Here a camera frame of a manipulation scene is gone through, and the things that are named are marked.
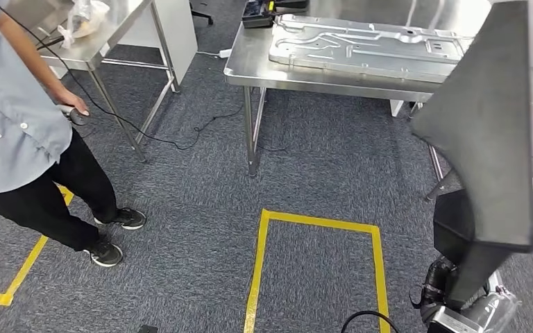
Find clear plastic bag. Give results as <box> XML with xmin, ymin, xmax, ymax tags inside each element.
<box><xmin>57</xmin><ymin>0</ymin><xmax>111</xmax><ymax>50</ymax></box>

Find black office chair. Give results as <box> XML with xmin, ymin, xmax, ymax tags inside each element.
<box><xmin>189</xmin><ymin>0</ymin><xmax>214</xmax><ymax>26</ymax></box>

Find white board panel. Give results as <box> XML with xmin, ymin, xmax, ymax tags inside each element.
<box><xmin>117</xmin><ymin>0</ymin><xmax>198</xmax><ymax>86</ymax></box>

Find black handheld controller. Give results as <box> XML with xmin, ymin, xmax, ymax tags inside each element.
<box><xmin>58</xmin><ymin>104</ymin><xmax>92</xmax><ymax>126</ymax></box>

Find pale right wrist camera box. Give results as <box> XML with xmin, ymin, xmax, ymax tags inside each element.
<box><xmin>425</xmin><ymin>305</ymin><xmax>479</xmax><ymax>333</ymax></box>

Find black plastic plate bracket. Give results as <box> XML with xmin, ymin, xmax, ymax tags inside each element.
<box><xmin>409</xmin><ymin>0</ymin><xmax>533</xmax><ymax>309</ymax></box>

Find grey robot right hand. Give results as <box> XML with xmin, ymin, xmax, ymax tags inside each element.
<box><xmin>420</xmin><ymin>257</ymin><xmax>523</xmax><ymax>333</ymax></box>

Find stainless steel table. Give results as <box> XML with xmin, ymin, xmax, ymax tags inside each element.
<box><xmin>6</xmin><ymin>0</ymin><xmax>180</xmax><ymax>162</ymax></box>

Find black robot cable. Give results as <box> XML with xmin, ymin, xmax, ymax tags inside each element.
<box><xmin>339</xmin><ymin>310</ymin><xmax>400</xmax><ymax>333</ymax></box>

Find thin black floor cable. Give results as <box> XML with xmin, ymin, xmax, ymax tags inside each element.
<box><xmin>0</xmin><ymin>0</ymin><xmax>246</xmax><ymax>152</ymax></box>

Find black device with yellow label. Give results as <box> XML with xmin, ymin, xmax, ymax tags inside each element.
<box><xmin>241</xmin><ymin>0</ymin><xmax>278</xmax><ymax>29</ymax></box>

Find person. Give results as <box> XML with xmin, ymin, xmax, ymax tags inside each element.
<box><xmin>0</xmin><ymin>0</ymin><xmax>148</xmax><ymax>268</ymax></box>

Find person's left hand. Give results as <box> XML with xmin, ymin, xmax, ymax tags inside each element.
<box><xmin>52</xmin><ymin>89</ymin><xmax>90</xmax><ymax>117</ymax></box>

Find stamped silver metal panel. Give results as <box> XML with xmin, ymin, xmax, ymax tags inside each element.
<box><xmin>269</xmin><ymin>13</ymin><xmax>474</xmax><ymax>84</ymax></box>

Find stainless steel workbench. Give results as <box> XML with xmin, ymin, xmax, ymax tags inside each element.
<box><xmin>223</xmin><ymin>0</ymin><xmax>533</xmax><ymax>203</ymax></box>

